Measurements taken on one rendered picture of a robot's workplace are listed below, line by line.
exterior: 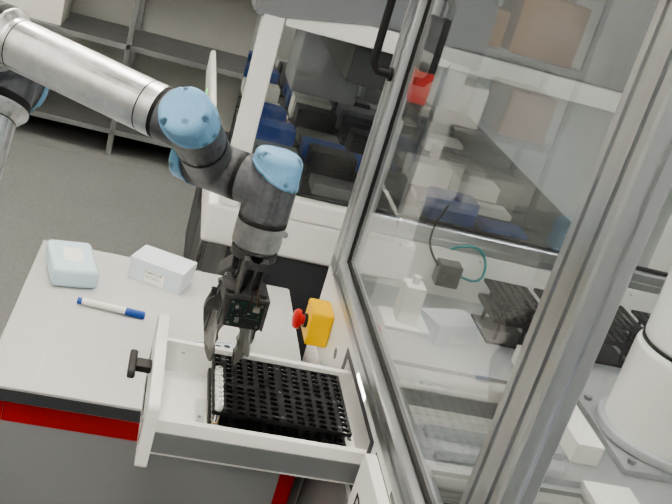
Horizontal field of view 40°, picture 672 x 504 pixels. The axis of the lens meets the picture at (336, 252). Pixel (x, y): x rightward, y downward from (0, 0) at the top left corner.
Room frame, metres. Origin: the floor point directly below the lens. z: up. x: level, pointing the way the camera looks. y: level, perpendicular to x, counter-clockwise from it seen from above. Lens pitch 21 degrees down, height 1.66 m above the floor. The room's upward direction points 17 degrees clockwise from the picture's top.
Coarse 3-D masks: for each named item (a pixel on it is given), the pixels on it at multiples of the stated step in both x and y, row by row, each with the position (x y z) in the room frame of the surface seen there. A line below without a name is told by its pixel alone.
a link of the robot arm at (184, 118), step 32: (0, 0) 1.31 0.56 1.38; (0, 32) 1.26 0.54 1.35; (32, 32) 1.26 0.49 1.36; (0, 64) 1.27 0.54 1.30; (32, 64) 1.24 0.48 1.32; (64, 64) 1.23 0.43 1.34; (96, 64) 1.23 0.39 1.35; (96, 96) 1.21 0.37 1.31; (128, 96) 1.20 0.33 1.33; (160, 96) 1.20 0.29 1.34; (192, 96) 1.18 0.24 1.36; (160, 128) 1.19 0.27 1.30; (192, 128) 1.16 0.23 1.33; (192, 160) 1.21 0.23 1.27
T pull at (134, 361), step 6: (132, 354) 1.27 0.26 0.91; (132, 360) 1.25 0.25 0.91; (138, 360) 1.26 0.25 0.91; (144, 360) 1.26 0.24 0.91; (150, 360) 1.27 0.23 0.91; (132, 366) 1.23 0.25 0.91; (138, 366) 1.24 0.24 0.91; (144, 366) 1.25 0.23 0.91; (150, 366) 1.25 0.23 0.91; (132, 372) 1.22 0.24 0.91; (144, 372) 1.25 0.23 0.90
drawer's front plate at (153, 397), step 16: (160, 320) 1.37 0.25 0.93; (160, 336) 1.32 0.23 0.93; (160, 352) 1.27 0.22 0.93; (160, 368) 1.22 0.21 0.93; (160, 384) 1.18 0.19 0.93; (160, 400) 1.14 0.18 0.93; (144, 416) 1.15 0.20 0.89; (144, 432) 1.12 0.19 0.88; (144, 448) 1.12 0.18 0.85; (144, 464) 1.12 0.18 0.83
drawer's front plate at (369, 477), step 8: (368, 456) 1.16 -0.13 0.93; (376, 456) 1.16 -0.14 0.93; (368, 464) 1.14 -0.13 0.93; (376, 464) 1.14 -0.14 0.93; (360, 472) 1.16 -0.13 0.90; (368, 472) 1.13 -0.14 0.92; (376, 472) 1.12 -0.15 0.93; (360, 480) 1.15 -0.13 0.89; (368, 480) 1.12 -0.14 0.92; (376, 480) 1.10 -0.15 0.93; (352, 488) 1.17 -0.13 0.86; (360, 488) 1.14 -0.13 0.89; (368, 488) 1.11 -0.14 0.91; (376, 488) 1.09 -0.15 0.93; (384, 488) 1.09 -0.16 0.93; (352, 496) 1.16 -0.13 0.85; (360, 496) 1.12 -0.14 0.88; (368, 496) 1.10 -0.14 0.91; (376, 496) 1.07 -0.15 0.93; (384, 496) 1.07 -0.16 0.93
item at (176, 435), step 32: (192, 352) 1.39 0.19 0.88; (224, 352) 1.40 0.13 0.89; (192, 384) 1.36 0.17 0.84; (352, 384) 1.44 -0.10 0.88; (160, 416) 1.15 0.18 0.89; (192, 416) 1.27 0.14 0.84; (352, 416) 1.38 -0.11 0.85; (160, 448) 1.14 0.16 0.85; (192, 448) 1.15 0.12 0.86; (224, 448) 1.16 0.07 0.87; (256, 448) 1.18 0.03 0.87; (288, 448) 1.19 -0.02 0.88; (320, 448) 1.20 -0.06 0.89; (352, 448) 1.22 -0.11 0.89; (352, 480) 1.21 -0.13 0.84
